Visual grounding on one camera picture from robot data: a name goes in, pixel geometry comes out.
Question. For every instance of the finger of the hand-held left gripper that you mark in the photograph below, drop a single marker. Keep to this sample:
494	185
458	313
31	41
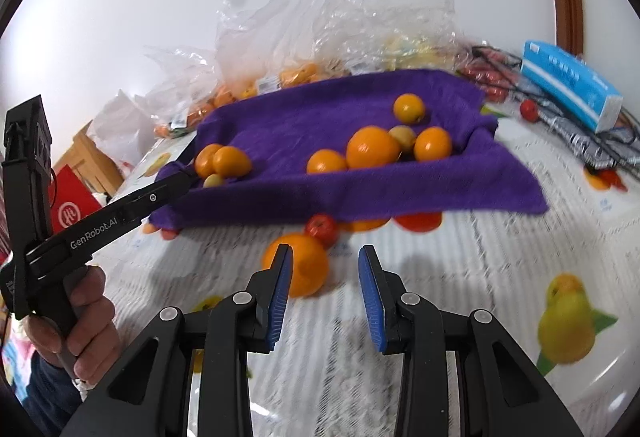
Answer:
160	193
186	151

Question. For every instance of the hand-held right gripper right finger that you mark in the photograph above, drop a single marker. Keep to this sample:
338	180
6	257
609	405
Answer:
372	302

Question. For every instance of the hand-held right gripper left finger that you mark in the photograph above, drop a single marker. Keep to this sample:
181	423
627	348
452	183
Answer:
280	302

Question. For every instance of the purple towel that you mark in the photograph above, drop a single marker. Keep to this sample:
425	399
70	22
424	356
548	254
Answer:
300	117

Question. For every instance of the large orange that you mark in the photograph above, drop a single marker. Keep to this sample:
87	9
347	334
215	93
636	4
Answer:
372	147

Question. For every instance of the person's left forearm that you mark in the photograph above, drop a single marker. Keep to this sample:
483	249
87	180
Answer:
47	397

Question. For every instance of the person's left hand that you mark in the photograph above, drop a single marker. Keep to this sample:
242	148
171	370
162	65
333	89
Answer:
92	312

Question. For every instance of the small green-yellow fruit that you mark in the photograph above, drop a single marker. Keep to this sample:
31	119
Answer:
215	180

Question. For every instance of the red box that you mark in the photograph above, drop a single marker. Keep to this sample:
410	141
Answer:
75	202

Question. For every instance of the small clear plastic bag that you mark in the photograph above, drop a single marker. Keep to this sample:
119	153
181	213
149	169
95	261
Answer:
175	82

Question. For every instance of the white plastic bag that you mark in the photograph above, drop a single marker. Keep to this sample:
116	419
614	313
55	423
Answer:
120	122

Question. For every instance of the wooden chair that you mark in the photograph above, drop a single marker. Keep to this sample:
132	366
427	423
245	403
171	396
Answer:
95	157

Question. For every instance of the fruit print tablecloth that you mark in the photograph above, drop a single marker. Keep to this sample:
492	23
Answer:
450	292

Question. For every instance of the pile of bagged oranges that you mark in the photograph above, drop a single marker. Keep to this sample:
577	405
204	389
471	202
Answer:
300	74

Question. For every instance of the tall clear plastic bag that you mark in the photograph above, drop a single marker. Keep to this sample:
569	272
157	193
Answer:
260	32

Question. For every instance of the pale yellow round fruit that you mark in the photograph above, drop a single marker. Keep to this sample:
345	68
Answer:
405	137

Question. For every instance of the bagged yellow fruit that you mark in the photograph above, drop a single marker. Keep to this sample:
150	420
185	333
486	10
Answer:
405	46

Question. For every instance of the red cherry tomato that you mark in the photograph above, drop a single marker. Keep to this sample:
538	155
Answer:
529	110

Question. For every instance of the crumpled clear plastic bag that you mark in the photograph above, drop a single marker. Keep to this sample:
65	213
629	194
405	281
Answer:
390	2

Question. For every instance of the bag of red tomatoes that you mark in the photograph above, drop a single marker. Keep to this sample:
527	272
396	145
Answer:
487	74

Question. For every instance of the black and white patterned pouch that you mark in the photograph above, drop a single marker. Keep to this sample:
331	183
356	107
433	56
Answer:
575	140

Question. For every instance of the blue tissue box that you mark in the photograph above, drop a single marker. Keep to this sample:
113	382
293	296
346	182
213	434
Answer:
570	82

